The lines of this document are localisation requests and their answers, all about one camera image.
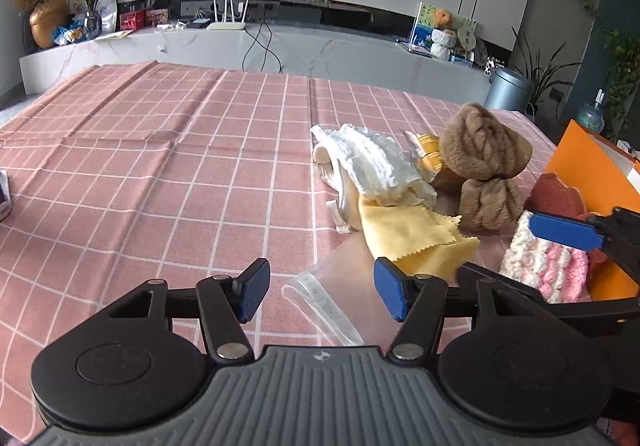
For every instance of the gold vase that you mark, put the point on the gold vase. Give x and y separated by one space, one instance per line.
47 23

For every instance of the reddish brown cloth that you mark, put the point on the reddish brown cloth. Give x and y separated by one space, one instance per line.
555 196

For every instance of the long-leaved potted plant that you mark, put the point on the long-leaved potted plant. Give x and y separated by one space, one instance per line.
542 76

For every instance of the yellow cloth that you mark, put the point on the yellow cloth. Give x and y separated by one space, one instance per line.
400 231

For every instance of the black wall socket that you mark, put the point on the black wall socket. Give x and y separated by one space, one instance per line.
556 95

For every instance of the round paper fan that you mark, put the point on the round paper fan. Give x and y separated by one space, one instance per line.
467 40

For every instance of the water bottle with pump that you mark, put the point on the water bottle with pump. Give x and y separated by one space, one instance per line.
590 118

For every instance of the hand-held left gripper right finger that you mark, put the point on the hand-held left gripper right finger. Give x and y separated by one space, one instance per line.
387 291

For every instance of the orange tray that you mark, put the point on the orange tray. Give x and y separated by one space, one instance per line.
585 161

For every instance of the blue snack bag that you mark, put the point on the blue snack bag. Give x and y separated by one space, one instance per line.
70 33

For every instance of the white crinkled cloth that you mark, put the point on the white crinkled cloth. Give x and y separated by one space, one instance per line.
370 158

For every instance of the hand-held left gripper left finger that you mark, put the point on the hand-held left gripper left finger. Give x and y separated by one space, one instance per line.
252 288

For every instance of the grey trash can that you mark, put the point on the grey trash can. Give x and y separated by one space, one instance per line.
506 91

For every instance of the red box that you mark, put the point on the red box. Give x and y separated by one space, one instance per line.
131 20
156 17

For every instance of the white router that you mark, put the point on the white router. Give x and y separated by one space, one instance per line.
227 25

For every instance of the white plastic bag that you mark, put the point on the white plastic bag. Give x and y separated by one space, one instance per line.
106 11

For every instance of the brown plush towel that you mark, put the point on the brown plush towel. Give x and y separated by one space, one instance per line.
482 146

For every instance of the clear zip bag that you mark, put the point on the clear zip bag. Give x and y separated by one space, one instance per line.
330 296

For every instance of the dark white packet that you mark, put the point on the dark white packet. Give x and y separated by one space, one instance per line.
4 196

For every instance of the beige satin cloth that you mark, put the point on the beige satin cloth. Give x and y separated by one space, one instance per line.
347 198

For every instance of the pink white knitted cloth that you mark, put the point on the pink white knitted cloth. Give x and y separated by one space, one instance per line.
535 261

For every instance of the leafy vine plant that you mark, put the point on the leafy vine plant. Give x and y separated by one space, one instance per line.
622 76

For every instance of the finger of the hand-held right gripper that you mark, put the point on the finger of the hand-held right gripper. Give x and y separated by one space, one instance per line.
520 287
565 231

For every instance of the person's purple clothing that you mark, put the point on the person's purple clothing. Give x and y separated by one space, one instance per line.
622 433

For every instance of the yellow packet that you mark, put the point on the yellow packet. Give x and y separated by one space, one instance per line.
429 151

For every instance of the white marble television console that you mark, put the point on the white marble television console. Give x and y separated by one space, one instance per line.
200 51

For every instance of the bear toy in white basket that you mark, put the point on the bear toy in white basket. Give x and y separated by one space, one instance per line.
443 38

